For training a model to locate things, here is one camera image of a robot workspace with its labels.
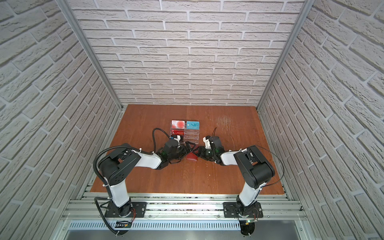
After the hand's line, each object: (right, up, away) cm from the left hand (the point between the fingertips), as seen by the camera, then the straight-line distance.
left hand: (194, 146), depth 91 cm
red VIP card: (-11, +8, +7) cm, 15 cm away
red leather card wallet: (-1, -6, -1) cm, 6 cm away
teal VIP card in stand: (-1, +13, +7) cm, 15 cm away
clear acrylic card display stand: (-4, +9, +8) cm, 13 cm away
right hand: (0, -4, +1) cm, 4 cm away
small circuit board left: (-35, -36, -18) cm, 53 cm away
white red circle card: (-12, +14, +7) cm, 19 cm away
